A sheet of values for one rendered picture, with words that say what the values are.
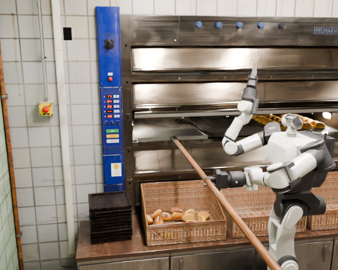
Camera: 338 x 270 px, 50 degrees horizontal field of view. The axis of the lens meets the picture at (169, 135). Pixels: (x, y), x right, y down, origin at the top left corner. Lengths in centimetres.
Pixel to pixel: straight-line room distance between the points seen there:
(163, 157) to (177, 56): 78
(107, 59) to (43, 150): 81
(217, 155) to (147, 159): 56
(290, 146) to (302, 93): 116
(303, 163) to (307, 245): 117
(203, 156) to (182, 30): 98
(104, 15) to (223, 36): 88
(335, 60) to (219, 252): 175
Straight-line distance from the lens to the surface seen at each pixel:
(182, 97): 276
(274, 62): 298
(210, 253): 262
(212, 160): 294
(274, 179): 177
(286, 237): 227
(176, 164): 287
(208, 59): 279
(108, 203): 261
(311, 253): 295
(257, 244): 138
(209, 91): 282
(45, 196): 293
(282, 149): 204
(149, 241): 255
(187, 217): 281
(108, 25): 266
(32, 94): 275
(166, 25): 274
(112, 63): 266
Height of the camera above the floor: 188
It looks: 13 degrees down
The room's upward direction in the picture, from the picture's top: straight up
